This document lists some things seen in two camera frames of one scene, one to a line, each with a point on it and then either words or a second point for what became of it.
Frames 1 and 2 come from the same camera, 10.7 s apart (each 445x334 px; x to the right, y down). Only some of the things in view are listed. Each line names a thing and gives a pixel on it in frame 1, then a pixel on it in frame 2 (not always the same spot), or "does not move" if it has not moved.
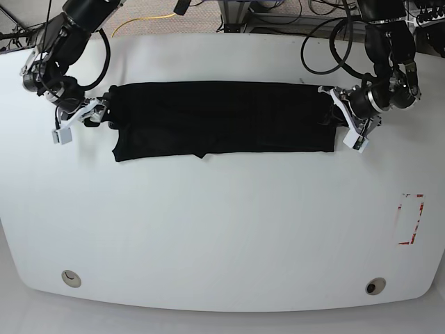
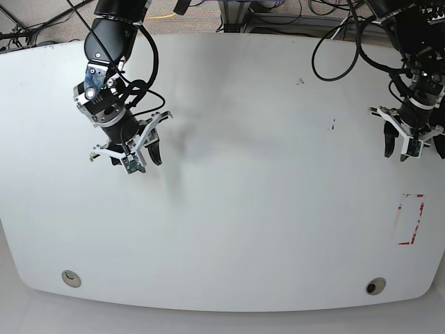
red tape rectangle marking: (409, 212) does not move
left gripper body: (92, 113) to (127, 131)
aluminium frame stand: (233, 12) does not move
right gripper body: (359, 127) to (412, 117)
